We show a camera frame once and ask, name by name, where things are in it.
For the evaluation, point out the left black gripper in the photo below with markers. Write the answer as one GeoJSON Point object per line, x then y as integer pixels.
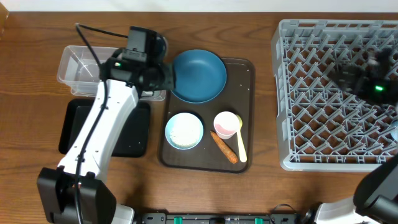
{"type": "Point", "coordinates": [170, 74]}

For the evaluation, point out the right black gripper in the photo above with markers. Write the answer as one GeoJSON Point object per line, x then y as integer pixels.
{"type": "Point", "coordinates": [359, 74]}

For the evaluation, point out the light blue cup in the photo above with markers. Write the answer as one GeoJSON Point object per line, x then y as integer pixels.
{"type": "Point", "coordinates": [394, 132]}

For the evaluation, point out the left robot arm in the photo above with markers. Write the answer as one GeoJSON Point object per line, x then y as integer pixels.
{"type": "Point", "coordinates": [75, 192]}

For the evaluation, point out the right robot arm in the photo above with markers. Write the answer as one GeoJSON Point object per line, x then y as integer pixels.
{"type": "Point", "coordinates": [375, 198]}

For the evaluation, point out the grey dishwasher rack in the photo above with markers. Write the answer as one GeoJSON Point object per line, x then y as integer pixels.
{"type": "Point", "coordinates": [320, 127]}

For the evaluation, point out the dark blue plate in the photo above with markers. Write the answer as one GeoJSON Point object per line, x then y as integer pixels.
{"type": "Point", "coordinates": [200, 76]}

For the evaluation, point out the light blue rice bowl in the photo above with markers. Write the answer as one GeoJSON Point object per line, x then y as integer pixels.
{"type": "Point", "coordinates": [184, 131]}

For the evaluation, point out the black tray bin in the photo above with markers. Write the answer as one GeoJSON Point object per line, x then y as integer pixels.
{"type": "Point", "coordinates": [132, 141]}

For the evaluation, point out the clear plastic bin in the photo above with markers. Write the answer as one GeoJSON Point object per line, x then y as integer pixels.
{"type": "Point", "coordinates": [78, 69]}

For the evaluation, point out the pink cup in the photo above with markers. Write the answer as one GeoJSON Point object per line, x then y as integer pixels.
{"type": "Point", "coordinates": [226, 124]}

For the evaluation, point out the dark brown serving tray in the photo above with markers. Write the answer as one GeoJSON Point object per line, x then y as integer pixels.
{"type": "Point", "coordinates": [237, 97]}

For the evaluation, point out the orange carrot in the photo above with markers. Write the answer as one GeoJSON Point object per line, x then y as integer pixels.
{"type": "Point", "coordinates": [230, 155]}

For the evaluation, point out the cream plastic spoon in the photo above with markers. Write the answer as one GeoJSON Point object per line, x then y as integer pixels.
{"type": "Point", "coordinates": [241, 149]}

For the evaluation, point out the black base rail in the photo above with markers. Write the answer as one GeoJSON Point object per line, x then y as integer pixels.
{"type": "Point", "coordinates": [163, 218]}

